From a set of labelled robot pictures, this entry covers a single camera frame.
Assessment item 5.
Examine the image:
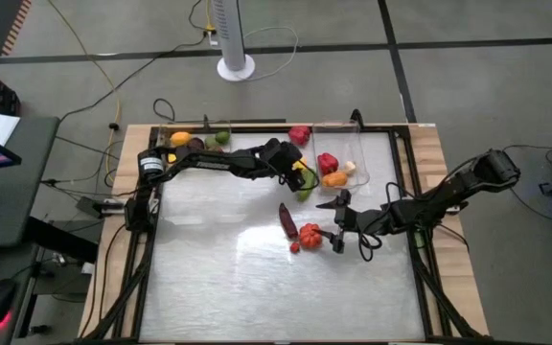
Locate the long black floor cable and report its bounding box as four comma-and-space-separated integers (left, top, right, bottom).
57, 35, 210, 124

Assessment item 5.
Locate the yellow floor cable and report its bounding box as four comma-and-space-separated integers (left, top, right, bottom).
45, 0, 123, 183

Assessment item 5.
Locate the thin black floor cable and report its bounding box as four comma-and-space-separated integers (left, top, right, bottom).
498, 143, 552, 224

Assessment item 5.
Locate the green cucumber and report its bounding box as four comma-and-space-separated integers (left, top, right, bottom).
296, 167, 319, 203

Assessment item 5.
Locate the dark grey desk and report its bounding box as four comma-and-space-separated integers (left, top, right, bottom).
0, 103, 61, 248

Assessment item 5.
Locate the large red ribbed tomato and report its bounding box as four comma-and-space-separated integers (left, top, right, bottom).
298, 222, 324, 251

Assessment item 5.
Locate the black table frame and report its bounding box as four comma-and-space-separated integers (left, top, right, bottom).
79, 122, 488, 345

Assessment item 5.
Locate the clear plastic basket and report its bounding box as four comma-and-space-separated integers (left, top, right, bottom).
310, 120, 371, 196
157, 122, 233, 162

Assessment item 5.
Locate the looped black cable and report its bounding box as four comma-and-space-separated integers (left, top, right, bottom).
152, 98, 232, 126

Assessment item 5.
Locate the black grey controller box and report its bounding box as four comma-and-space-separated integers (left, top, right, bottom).
75, 195, 127, 219

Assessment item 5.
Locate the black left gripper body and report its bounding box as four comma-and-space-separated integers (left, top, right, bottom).
262, 137, 306, 178

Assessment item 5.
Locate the yellow orange mango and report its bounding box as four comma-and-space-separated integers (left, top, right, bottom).
169, 130, 194, 149

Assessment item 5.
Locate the white tower fan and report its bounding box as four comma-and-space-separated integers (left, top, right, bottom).
211, 0, 257, 82

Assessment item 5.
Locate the white fan cable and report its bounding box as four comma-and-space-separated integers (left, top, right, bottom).
235, 24, 301, 82

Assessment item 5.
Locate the wooden table board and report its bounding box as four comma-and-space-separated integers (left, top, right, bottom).
78, 122, 491, 339

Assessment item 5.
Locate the dark purple eggplant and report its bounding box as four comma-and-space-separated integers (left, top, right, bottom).
278, 201, 300, 241

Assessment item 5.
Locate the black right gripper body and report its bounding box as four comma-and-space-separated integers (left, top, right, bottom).
335, 203, 378, 239

